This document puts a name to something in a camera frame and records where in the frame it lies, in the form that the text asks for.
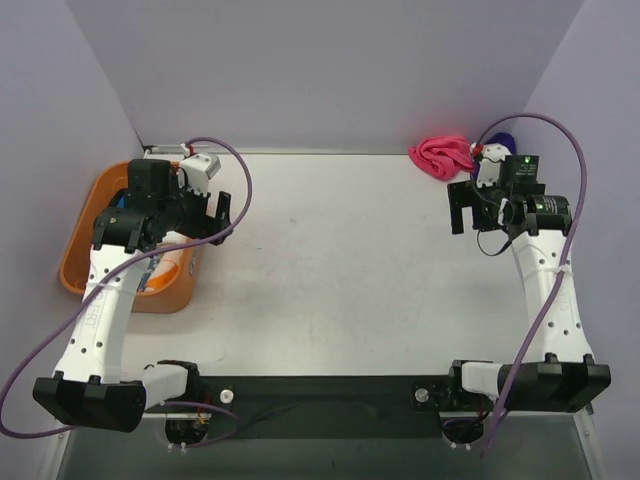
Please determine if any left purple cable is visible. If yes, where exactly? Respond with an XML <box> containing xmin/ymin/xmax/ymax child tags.
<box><xmin>0</xmin><ymin>135</ymin><xmax>254</xmax><ymax>441</ymax></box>

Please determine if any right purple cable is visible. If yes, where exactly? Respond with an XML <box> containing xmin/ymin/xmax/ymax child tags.
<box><xmin>471</xmin><ymin>113</ymin><xmax>587</xmax><ymax>459</ymax></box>

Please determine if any purple cable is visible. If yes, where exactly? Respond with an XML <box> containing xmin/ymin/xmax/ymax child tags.
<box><xmin>0</xmin><ymin>135</ymin><xmax>254</xmax><ymax>441</ymax></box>
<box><xmin>471</xmin><ymin>113</ymin><xmax>587</xmax><ymax>459</ymax></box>

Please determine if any patterned orange white towel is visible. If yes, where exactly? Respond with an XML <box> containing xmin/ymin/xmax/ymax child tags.
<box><xmin>138</xmin><ymin>250</ymin><xmax>182</xmax><ymax>293</ymax></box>

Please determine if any orange plastic basket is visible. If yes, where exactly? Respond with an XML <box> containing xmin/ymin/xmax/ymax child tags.
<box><xmin>59</xmin><ymin>162</ymin><xmax>203</xmax><ymax>314</ymax></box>

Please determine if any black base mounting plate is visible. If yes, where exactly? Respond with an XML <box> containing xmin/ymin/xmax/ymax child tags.
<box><xmin>153</xmin><ymin>375</ymin><xmax>493</xmax><ymax>448</ymax></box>

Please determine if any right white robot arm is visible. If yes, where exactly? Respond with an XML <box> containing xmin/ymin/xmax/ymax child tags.
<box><xmin>443</xmin><ymin>144</ymin><xmax>611</xmax><ymax>413</ymax></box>

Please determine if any pink crumpled towel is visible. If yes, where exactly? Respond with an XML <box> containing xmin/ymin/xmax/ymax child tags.
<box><xmin>408</xmin><ymin>135</ymin><xmax>473</xmax><ymax>181</ymax></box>

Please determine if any purple towel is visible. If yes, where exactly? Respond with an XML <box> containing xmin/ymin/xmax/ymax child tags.
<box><xmin>484</xmin><ymin>132</ymin><xmax>517</xmax><ymax>154</ymax></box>

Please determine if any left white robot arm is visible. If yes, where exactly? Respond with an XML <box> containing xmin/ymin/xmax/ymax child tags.
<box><xmin>33</xmin><ymin>154</ymin><xmax>231</xmax><ymax>432</ymax></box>

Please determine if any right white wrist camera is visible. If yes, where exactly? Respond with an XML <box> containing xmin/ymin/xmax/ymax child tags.
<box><xmin>471</xmin><ymin>143</ymin><xmax>511</xmax><ymax>188</ymax></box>

